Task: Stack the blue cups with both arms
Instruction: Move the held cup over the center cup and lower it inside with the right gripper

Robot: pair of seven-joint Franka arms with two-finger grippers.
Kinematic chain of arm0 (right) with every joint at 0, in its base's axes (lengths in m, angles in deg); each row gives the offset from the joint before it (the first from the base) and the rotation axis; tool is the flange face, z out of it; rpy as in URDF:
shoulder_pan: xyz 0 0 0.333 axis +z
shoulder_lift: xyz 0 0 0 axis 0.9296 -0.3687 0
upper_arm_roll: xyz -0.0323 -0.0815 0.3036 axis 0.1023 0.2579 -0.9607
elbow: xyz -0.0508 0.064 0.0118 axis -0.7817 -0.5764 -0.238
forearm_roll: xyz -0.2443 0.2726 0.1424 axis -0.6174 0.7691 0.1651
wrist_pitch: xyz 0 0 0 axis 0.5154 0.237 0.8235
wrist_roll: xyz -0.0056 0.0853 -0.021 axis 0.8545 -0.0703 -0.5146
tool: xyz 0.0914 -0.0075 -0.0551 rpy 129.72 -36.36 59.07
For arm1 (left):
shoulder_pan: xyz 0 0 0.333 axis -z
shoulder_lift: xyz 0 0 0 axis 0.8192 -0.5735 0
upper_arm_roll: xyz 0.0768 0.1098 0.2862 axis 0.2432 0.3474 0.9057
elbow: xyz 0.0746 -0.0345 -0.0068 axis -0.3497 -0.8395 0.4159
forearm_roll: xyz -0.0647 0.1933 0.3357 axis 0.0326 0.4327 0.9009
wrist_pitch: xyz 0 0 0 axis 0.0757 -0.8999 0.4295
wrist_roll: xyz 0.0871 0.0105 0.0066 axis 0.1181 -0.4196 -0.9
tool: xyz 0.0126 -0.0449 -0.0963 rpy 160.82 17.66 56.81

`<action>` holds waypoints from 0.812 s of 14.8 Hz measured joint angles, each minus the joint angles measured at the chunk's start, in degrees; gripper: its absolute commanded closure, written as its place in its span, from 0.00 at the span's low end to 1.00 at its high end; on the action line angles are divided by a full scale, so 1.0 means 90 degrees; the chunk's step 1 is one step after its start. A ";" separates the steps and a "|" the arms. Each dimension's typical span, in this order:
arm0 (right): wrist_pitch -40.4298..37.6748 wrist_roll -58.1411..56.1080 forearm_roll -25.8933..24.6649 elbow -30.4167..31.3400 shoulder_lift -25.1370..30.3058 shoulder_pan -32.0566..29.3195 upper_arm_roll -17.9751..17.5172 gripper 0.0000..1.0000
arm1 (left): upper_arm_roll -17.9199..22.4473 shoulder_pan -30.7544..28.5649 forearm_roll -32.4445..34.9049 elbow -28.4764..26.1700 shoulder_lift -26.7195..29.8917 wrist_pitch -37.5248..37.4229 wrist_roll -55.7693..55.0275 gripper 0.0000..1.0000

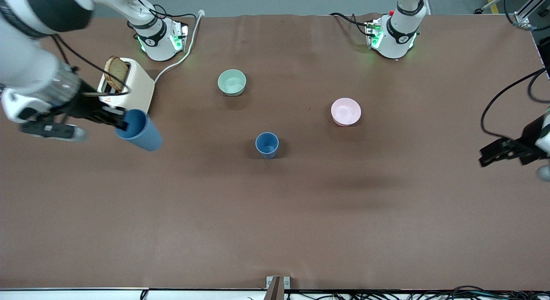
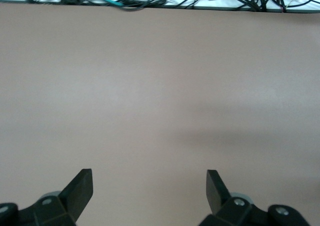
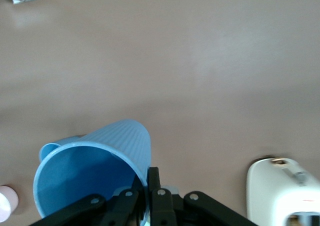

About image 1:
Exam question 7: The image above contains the blue plastic cup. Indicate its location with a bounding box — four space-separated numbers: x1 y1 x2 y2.
255 132 280 159
115 109 163 152

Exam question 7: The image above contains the cream white toaster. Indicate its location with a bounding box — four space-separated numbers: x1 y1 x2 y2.
96 57 155 116

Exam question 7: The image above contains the brown bread slice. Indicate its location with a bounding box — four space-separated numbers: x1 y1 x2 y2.
104 55 129 92

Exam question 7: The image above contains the mint green bowl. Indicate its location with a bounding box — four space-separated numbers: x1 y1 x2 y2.
217 69 247 97

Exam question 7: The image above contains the grey metal stand leg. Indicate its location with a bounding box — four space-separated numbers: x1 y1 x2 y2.
474 0 516 14

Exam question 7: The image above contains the pink bowl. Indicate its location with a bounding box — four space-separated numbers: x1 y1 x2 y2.
330 98 362 127

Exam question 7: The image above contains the brown table cover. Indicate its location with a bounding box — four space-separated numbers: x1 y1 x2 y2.
0 13 550 291

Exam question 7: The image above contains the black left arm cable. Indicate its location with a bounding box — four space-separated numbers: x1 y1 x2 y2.
480 67 550 140

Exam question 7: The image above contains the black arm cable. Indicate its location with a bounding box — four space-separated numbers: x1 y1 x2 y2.
51 33 132 97
480 67 550 140

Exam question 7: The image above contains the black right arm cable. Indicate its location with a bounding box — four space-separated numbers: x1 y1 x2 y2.
51 33 132 97

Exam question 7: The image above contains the white toaster power cable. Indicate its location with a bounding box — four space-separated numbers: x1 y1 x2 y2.
153 9 205 84

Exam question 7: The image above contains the black right base cable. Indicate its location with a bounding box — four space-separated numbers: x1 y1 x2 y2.
129 0 197 39

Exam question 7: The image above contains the black base cable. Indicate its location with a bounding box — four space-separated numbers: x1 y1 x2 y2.
129 0 197 39
330 12 371 37

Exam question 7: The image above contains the aluminium frame profile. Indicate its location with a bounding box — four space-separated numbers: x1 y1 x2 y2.
514 0 550 24

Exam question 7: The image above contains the black left base cable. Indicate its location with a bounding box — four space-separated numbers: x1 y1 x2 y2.
330 12 371 37

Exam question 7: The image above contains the grey metal bracket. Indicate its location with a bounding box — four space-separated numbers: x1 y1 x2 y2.
266 276 291 300

